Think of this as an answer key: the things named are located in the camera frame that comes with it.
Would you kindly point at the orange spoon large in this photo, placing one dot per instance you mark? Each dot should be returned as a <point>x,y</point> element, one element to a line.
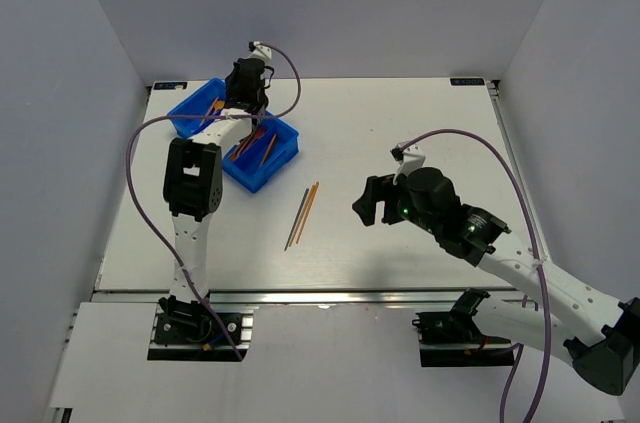
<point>206,116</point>

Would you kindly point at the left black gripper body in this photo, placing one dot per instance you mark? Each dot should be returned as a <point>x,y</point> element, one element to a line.
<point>232,84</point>

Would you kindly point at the orange chopstick crossing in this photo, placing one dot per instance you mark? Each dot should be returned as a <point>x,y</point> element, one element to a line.
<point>299,221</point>

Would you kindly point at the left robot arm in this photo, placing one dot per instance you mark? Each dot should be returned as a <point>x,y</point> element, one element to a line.
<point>209,124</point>

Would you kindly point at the blue divided plastic tray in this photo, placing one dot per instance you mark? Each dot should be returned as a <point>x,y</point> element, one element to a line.
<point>245,169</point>

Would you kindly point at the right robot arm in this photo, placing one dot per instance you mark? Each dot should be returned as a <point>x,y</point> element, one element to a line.
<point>594,333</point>

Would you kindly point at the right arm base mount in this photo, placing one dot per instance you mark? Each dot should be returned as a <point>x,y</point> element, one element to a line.
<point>450,339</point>

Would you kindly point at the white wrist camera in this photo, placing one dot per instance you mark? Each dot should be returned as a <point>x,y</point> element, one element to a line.
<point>409,159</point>
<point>260,51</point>

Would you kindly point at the orange chopstick long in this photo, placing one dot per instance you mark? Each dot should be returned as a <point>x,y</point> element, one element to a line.
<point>306,211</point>

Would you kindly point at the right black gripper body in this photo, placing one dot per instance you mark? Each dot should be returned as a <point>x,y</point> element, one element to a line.
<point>398,205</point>

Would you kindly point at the dark green chopstick left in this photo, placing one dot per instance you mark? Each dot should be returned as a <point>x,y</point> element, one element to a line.
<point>297,218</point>

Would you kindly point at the orange fork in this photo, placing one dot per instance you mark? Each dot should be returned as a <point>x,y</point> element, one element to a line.
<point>241,149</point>
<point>232,157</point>

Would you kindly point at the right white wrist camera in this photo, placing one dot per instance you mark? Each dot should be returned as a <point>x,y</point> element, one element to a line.
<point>409,159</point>

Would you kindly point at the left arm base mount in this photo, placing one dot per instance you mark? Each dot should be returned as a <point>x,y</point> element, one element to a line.
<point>188,332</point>

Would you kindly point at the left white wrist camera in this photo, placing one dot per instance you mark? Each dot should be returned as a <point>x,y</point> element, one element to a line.
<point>260,51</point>

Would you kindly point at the red-orange chopstick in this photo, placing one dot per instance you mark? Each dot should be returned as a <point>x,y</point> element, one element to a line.
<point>269,150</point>

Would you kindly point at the red-orange plastic fork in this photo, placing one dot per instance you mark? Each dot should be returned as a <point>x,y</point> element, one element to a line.
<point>256,135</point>

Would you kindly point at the right table logo sticker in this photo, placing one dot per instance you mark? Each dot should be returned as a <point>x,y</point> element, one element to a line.
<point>467,81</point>

